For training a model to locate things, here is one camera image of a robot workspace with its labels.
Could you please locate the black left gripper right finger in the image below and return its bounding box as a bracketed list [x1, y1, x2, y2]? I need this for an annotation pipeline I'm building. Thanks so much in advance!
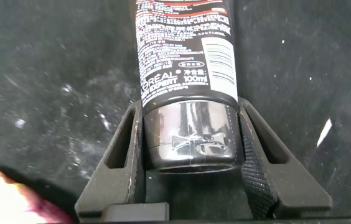
[236, 96, 334, 220]

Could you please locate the small white paper scrap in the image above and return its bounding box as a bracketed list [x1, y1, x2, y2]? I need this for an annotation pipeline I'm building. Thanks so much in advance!
[316, 118, 333, 148]

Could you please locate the black printed squeeze tube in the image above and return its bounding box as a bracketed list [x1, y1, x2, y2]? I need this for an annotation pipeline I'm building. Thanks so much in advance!
[134, 0, 246, 174]

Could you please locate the purple toy eggplant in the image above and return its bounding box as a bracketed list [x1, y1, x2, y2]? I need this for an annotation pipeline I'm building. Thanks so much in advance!
[0, 166, 74, 224]

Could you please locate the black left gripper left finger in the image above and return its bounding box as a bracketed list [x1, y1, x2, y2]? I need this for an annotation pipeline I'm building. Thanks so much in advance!
[74, 99, 147, 219]

